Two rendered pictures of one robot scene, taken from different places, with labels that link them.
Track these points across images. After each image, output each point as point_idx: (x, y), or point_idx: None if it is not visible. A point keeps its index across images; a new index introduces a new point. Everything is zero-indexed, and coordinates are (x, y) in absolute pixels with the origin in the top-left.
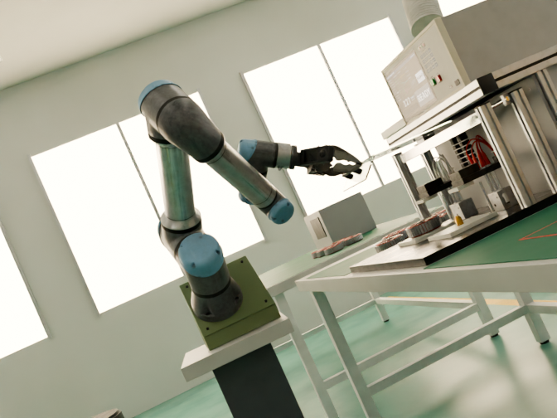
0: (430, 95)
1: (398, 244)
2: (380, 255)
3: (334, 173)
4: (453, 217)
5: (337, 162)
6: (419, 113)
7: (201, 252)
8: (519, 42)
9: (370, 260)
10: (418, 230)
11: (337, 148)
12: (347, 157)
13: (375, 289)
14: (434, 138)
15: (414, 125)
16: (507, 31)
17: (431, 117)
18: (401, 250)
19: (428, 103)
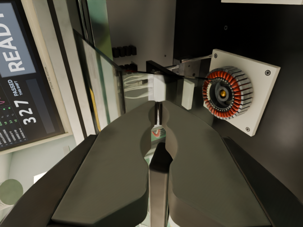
0: (6, 16)
1: (252, 134)
2: (278, 160)
3: (291, 213)
4: (208, 54)
5: (176, 188)
6: (48, 83)
7: None
8: None
9: (301, 172)
10: (244, 80)
11: (49, 193)
12: (132, 133)
13: None
14: (95, 29)
15: (68, 93)
16: None
17: (52, 15)
18: (300, 91)
19: (26, 36)
